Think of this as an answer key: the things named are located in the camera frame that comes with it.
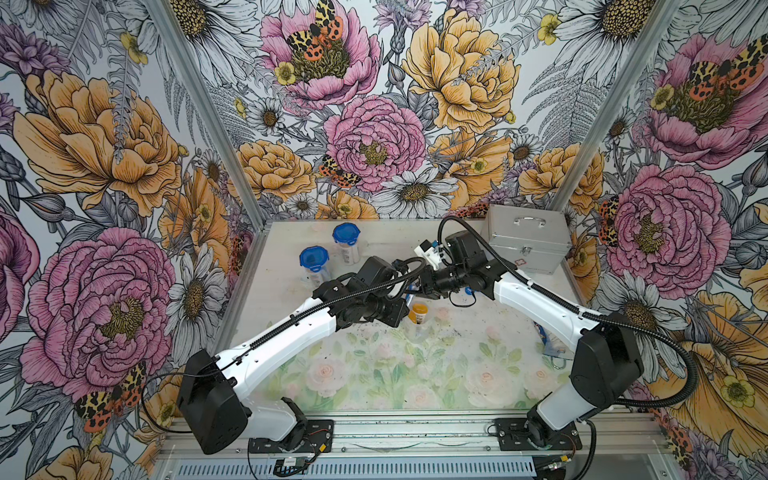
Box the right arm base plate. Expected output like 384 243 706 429
488 417 583 452

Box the left aluminium frame post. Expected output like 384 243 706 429
147 1 268 233

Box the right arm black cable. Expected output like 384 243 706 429
436 215 699 410

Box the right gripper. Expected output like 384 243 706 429
404 262 469 302

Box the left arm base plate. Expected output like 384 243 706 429
248 419 335 454

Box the clear plastic cup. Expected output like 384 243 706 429
305 266 331 288
338 241 361 265
408 302 430 343

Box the aluminium front rail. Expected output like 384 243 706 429
151 411 680 479

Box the right aluminium frame post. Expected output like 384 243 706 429
547 0 682 212

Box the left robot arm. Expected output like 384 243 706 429
177 256 428 455

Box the silver metal case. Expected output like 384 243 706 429
482 205 571 275

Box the white gold tube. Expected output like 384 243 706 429
408 302 429 325

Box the aluminium frame post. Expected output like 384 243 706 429
547 0 682 212
147 1 268 233

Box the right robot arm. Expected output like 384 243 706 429
414 231 644 448

